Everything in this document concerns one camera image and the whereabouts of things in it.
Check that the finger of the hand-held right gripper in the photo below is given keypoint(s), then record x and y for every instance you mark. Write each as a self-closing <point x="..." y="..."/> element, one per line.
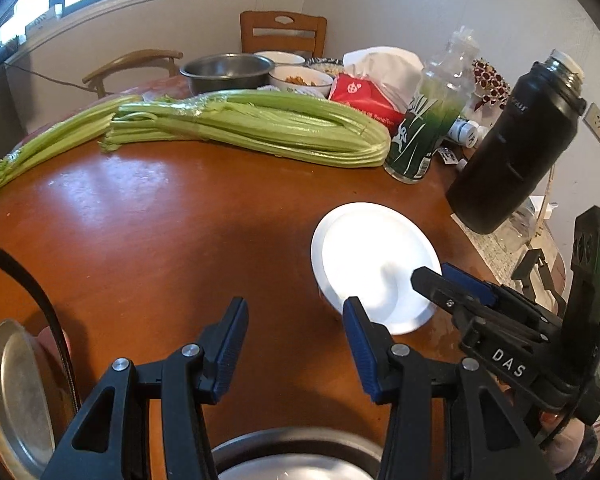
<point x="440" y="292"/>
<point x="467" y="282"/>

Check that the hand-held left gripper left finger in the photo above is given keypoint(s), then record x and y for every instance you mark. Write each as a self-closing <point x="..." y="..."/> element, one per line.
<point x="227" y="355"/>

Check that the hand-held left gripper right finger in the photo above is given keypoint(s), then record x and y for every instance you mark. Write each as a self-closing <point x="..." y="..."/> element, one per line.
<point x="360" y="355"/>

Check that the large steel bowl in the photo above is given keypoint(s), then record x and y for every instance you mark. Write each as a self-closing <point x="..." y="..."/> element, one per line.
<point x="240" y="446"/>

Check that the white round plate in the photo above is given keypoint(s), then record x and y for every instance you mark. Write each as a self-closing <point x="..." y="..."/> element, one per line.
<point x="295" y="470"/>

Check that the round steel dish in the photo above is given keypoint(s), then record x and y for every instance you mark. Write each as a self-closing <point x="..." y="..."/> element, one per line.
<point x="17" y="395"/>

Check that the person's right hand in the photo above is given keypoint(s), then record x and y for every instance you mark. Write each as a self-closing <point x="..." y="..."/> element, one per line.
<point x="551" y="418"/>

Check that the clear plastic container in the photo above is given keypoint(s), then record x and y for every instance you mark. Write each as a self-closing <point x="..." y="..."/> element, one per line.
<point x="522" y="230"/>

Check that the white charger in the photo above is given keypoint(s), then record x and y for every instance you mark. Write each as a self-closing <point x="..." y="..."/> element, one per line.
<point x="545" y="208"/>

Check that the small printed card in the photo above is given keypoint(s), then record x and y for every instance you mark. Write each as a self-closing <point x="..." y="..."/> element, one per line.
<point x="450" y="156"/>

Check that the black thermos flask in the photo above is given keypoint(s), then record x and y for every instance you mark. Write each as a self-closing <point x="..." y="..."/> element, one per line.
<point x="515" y="150"/>

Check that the white pill bottle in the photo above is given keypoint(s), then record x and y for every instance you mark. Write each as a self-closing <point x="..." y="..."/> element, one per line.
<point x="467" y="132"/>

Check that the clear bottle with green label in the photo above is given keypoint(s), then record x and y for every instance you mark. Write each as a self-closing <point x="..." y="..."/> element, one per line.
<point x="420" y="130"/>

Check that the red tissue pack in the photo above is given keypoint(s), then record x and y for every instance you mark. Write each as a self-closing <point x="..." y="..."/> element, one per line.
<point x="360" y="95"/>

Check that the white plastic bag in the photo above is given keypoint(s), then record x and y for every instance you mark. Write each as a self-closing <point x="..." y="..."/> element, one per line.
<point x="385" y="67"/>

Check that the thick wrapped celery bundle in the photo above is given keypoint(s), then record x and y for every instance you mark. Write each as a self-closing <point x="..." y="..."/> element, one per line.
<point x="260" y="125"/>

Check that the bowl with food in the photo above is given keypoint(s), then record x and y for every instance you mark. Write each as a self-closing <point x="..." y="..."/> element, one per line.
<point x="325" y="65"/>
<point x="300" y="80"/>

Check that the thin celery bundle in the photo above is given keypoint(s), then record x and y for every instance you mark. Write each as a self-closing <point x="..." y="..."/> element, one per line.
<point x="55" y="140"/>

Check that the deep steel bowl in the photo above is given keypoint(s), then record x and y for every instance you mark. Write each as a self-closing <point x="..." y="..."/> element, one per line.
<point x="225" y="77"/>

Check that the white ceramic bowl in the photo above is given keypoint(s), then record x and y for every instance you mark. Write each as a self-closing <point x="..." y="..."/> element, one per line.
<point x="280" y="58"/>

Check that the wooden armchair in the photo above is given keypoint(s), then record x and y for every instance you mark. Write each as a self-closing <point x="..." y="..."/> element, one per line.
<point x="130" y="57"/>

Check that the wooden chair back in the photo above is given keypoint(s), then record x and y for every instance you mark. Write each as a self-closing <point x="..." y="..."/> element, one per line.
<point x="260" y="35"/>

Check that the windowsill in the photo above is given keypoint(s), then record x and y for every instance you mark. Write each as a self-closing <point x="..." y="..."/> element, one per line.
<point x="105" y="7"/>

